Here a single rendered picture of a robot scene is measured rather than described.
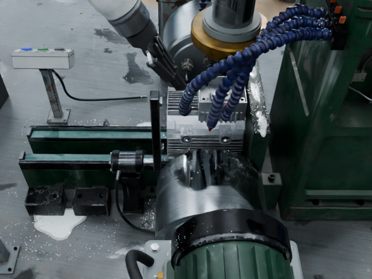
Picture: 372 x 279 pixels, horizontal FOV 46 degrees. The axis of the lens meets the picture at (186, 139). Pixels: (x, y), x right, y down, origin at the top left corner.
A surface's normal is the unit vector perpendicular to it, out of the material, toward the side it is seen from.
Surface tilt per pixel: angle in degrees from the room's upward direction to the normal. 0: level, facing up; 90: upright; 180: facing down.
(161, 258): 0
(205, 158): 10
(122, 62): 0
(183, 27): 28
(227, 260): 14
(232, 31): 0
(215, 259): 23
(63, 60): 61
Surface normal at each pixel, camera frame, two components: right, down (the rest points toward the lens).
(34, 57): 0.02, 0.34
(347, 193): 0.02, -0.29
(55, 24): 0.02, -0.66
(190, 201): -0.40, -0.60
